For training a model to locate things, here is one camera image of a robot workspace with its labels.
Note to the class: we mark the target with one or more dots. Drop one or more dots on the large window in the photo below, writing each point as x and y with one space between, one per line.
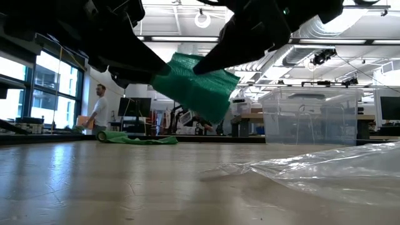
56 93

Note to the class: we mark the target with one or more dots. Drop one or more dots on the black monitor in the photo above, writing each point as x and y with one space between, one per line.
134 107
390 107

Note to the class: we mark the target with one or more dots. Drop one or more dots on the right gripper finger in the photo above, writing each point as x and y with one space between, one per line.
240 40

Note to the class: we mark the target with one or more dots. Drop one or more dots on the black overhead camera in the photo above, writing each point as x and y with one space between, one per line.
323 56

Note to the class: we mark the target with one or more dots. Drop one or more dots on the wooden workbench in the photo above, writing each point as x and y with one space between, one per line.
250 118

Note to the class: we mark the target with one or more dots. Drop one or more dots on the white machine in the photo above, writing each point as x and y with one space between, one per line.
240 105

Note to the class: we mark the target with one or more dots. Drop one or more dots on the black aluminium table frame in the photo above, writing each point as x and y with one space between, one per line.
47 139

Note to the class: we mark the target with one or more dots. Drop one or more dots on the teal elastic bandage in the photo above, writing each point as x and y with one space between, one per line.
200 90

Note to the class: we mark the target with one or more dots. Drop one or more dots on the light green elastic bandage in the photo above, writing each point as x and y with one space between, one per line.
125 139

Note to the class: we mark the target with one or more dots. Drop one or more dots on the black ceiling rail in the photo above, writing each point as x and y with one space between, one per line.
325 83

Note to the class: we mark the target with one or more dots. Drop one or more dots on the person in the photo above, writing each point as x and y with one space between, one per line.
100 109

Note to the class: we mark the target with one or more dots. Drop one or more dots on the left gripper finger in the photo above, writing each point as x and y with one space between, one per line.
134 62
123 82

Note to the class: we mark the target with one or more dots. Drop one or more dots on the silver ventilation duct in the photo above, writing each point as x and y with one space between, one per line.
297 54

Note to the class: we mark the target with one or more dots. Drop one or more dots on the clear plastic bag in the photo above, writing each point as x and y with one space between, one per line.
328 175

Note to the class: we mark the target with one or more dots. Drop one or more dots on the orange folder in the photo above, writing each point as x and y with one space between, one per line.
83 122

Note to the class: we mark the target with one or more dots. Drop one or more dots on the clear plastic storage box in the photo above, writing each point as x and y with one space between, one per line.
312 118

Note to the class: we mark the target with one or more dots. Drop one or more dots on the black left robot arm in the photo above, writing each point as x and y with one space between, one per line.
25 15

